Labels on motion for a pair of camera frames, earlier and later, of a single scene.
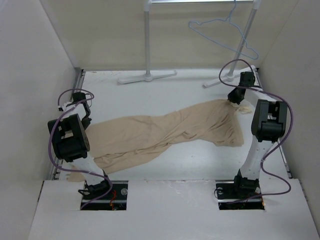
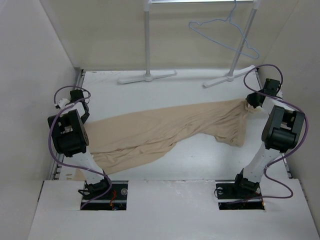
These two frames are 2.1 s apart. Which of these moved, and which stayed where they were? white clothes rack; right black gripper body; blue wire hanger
Moved: right black gripper body
Stayed: white clothes rack; blue wire hanger
